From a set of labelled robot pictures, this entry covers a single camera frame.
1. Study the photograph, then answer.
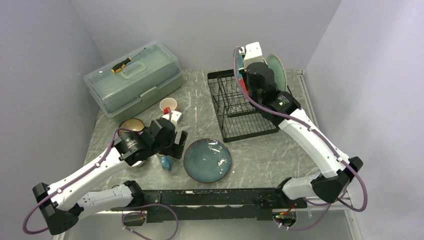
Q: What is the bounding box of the red teal flower plate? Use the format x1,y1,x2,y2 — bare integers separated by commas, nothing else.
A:
235,50,248,94

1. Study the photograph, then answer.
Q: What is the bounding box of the brown glazed bowl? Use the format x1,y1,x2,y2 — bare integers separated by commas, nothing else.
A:
119,118,145,131

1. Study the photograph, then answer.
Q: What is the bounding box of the yellow black handled screwdriver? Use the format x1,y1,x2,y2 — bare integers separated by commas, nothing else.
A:
111,47,146,73

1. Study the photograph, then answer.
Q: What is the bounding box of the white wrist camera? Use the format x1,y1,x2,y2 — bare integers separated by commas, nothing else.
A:
162,107,182,126
237,41,265,69

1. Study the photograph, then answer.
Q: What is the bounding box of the white ceramic bowl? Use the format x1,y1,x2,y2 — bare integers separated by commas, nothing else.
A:
130,160,148,169

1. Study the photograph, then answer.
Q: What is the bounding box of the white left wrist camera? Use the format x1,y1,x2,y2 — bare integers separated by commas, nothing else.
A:
162,107,182,126

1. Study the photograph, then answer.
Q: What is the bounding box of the blue mug orange inside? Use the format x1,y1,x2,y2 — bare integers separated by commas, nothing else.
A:
156,153,176,171

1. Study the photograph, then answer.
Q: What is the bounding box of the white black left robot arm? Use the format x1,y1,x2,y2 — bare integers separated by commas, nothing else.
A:
32,118,188,236

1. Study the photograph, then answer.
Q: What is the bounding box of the pink ceramic mug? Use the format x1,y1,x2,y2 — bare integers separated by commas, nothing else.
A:
159,97,178,114

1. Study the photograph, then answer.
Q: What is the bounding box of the light blue flower plate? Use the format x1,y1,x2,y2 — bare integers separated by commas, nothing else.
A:
266,54,288,92

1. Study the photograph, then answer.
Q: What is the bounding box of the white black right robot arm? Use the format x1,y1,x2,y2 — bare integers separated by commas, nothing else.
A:
244,62,363,208

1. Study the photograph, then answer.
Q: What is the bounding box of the black wire dish rack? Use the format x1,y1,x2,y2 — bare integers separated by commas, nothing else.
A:
207,70,279,143

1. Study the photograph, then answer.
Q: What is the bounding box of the green translucent plastic storage box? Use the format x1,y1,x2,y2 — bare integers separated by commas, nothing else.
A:
83,41,184,122

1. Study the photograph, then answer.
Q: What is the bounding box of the dark blue speckled plate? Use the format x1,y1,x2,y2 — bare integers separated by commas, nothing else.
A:
183,138,232,184

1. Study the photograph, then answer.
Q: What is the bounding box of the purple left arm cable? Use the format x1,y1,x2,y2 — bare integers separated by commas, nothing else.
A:
22,127,133,235

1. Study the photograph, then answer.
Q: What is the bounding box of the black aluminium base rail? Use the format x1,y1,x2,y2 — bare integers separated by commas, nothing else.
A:
106,188,327,226

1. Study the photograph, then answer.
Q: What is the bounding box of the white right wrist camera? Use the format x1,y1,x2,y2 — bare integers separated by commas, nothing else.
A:
237,41,265,69

